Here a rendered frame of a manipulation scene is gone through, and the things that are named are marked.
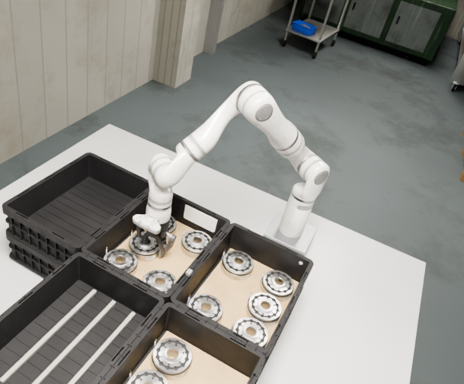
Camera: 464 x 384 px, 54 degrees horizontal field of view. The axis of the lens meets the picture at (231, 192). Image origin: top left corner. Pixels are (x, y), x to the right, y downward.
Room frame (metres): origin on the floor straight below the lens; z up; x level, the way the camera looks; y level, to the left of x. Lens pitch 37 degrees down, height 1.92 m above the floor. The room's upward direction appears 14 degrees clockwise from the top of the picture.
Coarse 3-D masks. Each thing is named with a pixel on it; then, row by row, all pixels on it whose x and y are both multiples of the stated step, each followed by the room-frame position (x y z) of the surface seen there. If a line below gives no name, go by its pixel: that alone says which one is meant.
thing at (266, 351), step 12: (228, 228) 1.13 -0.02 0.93; (240, 228) 1.14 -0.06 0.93; (264, 240) 1.11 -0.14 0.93; (288, 252) 1.09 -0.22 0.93; (312, 264) 1.06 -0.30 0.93; (192, 276) 0.89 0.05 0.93; (180, 288) 0.83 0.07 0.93; (300, 288) 0.95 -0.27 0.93; (192, 312) 0.77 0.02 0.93; (288, 312) 0.85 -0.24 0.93; (216, 324) 0.75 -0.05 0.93; (240, 336) 0.73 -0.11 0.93; (276, 336) 0.76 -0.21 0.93; (264, 348) 0.71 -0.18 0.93
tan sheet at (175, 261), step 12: (180, 228) 1.18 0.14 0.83; (180, 240) 1.12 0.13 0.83; (168, 252) 1.05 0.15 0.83; (180, 252) 1.06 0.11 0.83; (144, 264) 0.97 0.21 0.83; (156, 264) 0.99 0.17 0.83; (168, 264) 1.00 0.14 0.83; (180, 264) 1.01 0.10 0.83; (144, 276) 0.93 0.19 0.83; (180, 276) 0.97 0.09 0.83
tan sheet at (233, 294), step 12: (216, 276) 1.00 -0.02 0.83; (252, 276) 1.04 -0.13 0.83; (204, 288) 0.94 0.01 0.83; (216, 288) 0.95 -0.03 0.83; (228, 288) 0.97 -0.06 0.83; (240, 288) 0.98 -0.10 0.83; (252, 288) 0.99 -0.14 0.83; (228, 300) 0.92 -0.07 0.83; (240, 300) 0.93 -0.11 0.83; (288, 300) 0.98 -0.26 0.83; (228, 312) 0.87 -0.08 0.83; (240, 312) 0.89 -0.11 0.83; (228, 324) 0.83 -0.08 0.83; (276, 324) 0.88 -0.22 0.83
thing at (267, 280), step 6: (270, 270) 1.05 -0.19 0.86; (276, 270) 1.06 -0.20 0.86; (264, 276) 1.02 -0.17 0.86; (270, 276) 1.03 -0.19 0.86; (282, 276) 1.04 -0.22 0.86; (288, 276) 1.05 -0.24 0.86; (264, 282) 1.00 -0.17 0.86; (270, 282) 1.00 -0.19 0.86; (288, 282) 1.02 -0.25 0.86; (270, 288) 0.98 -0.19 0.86; (276, 288) 0.99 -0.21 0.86; (282, 288) 0.99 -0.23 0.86; (288, 288) 1.00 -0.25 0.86; (276, 294) 0.96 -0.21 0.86; (282, 294) 0.97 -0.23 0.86; (288, 294) 0.98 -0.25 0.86
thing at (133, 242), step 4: (132, 236) 1.05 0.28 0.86; (136, 236) 1.06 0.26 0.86; (132, 240) 1.03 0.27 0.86; (136, 240) 1.04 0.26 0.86; (132, 244) 1.02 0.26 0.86; (136, 244) 1.02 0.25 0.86; (156, 244) 1.04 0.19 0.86; (132, 248) 1.00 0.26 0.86; (136, 248) 1.01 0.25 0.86; (140, 248) 1.01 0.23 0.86; (144, 248) 1.01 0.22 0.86; (148, 248) 1.01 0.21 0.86; (152, 248) 1.02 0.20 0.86; (156, 248) 1.02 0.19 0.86; (136, 252) 0.99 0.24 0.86; (140, 252) 0.99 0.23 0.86; (144, 252) 0.99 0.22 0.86; (148, 252) 1.00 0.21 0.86; (152, 252) 1.00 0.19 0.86
